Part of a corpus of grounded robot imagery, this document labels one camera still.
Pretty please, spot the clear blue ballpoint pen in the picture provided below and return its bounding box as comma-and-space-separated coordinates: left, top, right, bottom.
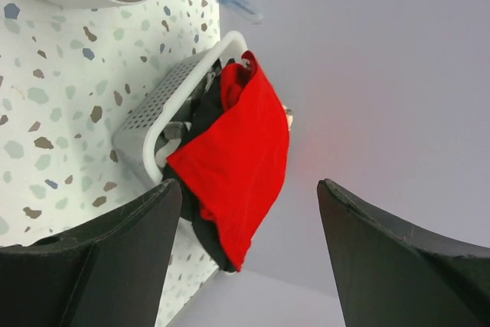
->
216, 0, 263, 25

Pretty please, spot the black garment in basket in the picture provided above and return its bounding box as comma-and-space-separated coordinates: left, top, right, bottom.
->
162, 60, 237, 273

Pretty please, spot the white perforated plastic basket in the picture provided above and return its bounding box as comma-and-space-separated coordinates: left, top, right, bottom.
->
113, 31, 248, 189

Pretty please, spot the beige item behind basket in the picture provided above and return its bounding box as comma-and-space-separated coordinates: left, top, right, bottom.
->
283, 105, 294, 130

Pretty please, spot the red cloth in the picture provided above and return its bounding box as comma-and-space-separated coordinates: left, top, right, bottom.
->
167, 51, 290, 272

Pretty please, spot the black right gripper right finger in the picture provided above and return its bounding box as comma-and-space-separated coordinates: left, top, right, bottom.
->
317, 179, 489, 326

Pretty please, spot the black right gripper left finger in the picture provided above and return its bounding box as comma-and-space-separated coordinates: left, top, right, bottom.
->
1, 180, 182, 326

